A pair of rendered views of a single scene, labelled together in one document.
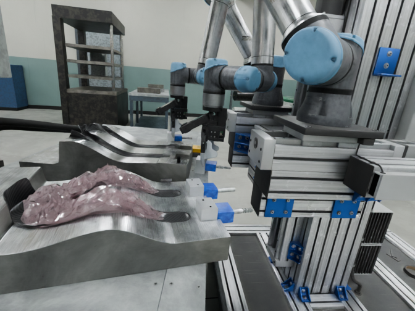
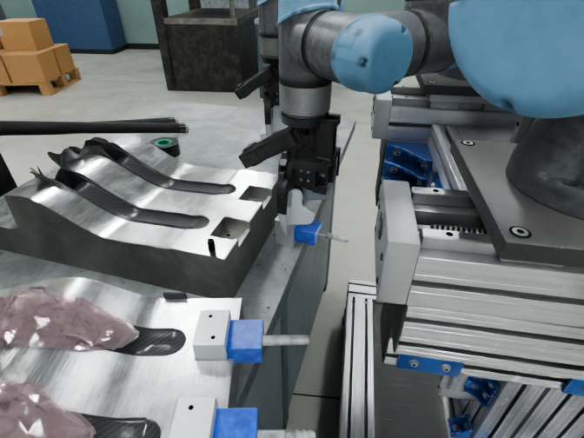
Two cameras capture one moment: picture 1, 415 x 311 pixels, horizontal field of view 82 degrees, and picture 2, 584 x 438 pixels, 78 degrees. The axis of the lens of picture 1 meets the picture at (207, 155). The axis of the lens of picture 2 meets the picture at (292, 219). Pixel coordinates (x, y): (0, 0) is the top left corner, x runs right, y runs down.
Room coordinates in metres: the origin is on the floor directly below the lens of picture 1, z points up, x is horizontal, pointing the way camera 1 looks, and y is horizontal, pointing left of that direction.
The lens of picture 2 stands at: (0.33, -0.14, 1.22)
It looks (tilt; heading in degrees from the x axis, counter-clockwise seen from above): 35 degrees down; 17
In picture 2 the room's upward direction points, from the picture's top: straight up
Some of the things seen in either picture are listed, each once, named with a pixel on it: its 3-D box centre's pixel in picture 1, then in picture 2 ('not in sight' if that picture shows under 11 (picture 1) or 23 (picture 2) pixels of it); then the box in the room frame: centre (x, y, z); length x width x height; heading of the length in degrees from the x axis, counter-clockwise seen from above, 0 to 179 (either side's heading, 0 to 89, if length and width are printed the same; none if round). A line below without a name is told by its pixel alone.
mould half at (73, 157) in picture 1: (118, 152); (133, 199); (0.79, 0.31, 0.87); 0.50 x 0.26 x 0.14; 91
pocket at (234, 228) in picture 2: (181, 161); (231, 237); (0.73, 0.08, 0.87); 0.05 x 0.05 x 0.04; 1
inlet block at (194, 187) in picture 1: (211, 190); (254, 340); (0.58, -0.02, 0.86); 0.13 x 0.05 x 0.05; 108
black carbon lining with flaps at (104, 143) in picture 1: (121, 139); (129, 179); (0.78, 0.29, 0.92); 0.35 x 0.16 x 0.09; 91
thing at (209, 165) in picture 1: (213, 166); (313, 232); (0.84, -0.03, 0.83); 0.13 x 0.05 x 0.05; 85
